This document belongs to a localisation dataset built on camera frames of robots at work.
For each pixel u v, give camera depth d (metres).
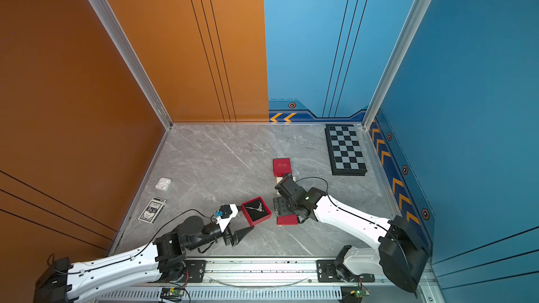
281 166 0.99
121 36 0.85
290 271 0.75
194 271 0.74
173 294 0.72
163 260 0.57
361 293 0.69
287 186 0.63
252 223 0.67
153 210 0.87
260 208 0.73
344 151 1.05
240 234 0.65
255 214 0.71
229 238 0.63
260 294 0.70
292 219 0.87
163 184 0.96
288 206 0.60
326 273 0.72
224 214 0.60
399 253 0.39
